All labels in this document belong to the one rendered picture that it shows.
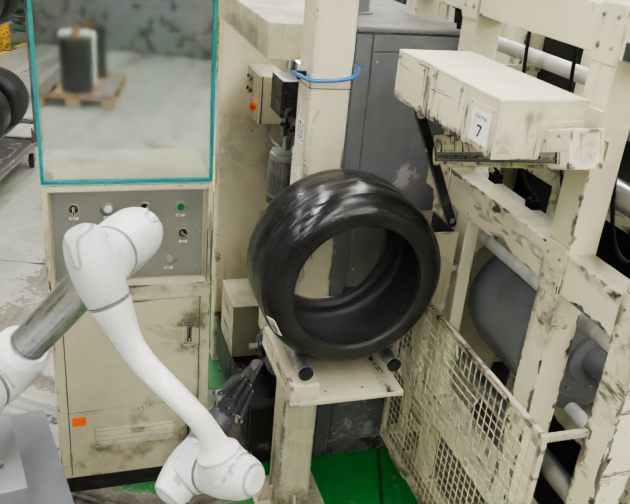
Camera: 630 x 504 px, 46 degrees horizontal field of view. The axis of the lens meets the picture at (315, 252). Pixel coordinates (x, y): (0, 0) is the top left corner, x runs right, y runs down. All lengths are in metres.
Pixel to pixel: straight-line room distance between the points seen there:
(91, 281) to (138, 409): 1.30
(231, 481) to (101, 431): 1.31
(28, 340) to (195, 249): 0.80
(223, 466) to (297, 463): 1.19
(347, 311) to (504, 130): 0.94
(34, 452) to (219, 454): 0.76
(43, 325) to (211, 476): 0.61
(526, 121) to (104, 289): 1.04
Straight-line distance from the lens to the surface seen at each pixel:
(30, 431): 2.46
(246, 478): 1.76
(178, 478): 1.89
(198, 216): 2.64
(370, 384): 2.39
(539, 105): 1.85
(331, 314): 2.47
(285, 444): 2.86
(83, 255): 1.70
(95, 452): 3.06
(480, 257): 2.96
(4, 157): 6.21
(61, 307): 2.01
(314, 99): 2.27
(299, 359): 2.25
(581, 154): 1.83
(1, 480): 2.18
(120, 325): 1.75
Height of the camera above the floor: 2.15
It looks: 25 degrees down
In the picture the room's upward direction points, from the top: 5 degrees clockwise
